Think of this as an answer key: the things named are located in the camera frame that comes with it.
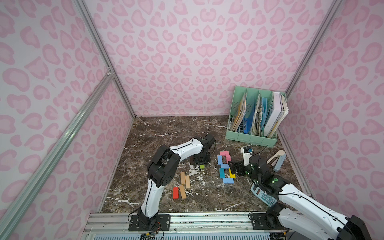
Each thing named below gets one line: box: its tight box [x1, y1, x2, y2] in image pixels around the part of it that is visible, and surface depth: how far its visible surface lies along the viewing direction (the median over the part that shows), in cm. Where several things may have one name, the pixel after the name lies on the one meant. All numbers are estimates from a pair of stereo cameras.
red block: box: [172, 187, 180, 199], surface depth 84 cm
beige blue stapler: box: [266, 149, 286, 172], surface depth 94 cm
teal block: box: [219, 168, 225, 179], surface depth 90 cm
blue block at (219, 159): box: [217, 155, 223, 164], surface depth 97 cm
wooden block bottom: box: [179, 184, 187, 199], surface depth 84 cm
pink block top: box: [219, 151, 231, 158], surface depth 99 cm
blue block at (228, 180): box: [223, 177, 234, 184], surface depth 88 cm
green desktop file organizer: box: [225, 86, 289, 148], surface depth 99 cm
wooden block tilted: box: [185, 175, 191, 189], surface depth 87 cm
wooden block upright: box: [180, 171, 186, 185], surface depth 88 cm
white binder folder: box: [264, 91, 285, 137], surface depth 94 cm
